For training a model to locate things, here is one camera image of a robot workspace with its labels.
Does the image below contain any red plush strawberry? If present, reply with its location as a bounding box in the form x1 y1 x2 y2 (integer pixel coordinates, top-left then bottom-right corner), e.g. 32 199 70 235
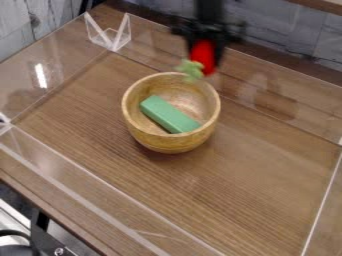
175 39 216 82

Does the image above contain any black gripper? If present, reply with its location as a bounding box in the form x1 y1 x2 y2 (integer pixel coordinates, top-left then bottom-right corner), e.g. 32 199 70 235
171 19 245 66

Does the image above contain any black cable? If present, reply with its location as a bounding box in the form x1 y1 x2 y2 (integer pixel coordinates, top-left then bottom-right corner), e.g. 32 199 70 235
0 229 44 256

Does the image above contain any clear acrylic tray enclosure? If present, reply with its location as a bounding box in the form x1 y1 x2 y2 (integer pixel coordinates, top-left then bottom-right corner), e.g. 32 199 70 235
0 18 342 256

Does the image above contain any wooden bowl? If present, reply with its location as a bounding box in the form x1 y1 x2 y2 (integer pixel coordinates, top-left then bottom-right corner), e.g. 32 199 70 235
121 72 221 154

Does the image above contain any black table leg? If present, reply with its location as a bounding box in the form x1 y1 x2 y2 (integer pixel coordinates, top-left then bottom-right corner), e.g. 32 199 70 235
30 208 49 231

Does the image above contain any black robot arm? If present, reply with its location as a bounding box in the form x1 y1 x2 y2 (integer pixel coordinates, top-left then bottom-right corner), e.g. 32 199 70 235
171 0 247 73

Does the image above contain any green rectangular block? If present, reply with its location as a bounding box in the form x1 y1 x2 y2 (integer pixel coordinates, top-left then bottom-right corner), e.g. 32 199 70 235
138 95 200 134

